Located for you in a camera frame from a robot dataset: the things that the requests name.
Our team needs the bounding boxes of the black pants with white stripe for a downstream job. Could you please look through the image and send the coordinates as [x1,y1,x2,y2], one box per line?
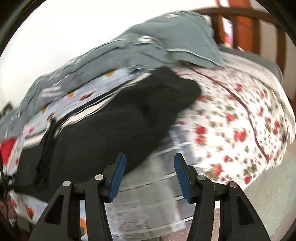
[13,67,201,200]

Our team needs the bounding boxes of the light blue fruit-print sheet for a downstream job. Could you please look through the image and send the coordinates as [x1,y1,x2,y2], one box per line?
[0,67,197,241]

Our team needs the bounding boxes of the white red floral bedsheet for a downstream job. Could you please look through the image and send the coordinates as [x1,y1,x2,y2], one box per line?
[174,53,295,189]

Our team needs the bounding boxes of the red pillow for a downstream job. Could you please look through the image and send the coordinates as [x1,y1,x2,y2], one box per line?
[1,138,16,165]

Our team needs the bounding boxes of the grey quilted blanket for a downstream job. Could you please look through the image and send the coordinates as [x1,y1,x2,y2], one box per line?
[1,11,225,140]

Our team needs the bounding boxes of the orange wooden door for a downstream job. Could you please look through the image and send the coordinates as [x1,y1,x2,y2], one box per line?
[216,0,253,52]

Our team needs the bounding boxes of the brown wooden headboard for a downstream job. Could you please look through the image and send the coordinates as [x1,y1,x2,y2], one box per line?
[194,6,287,73]

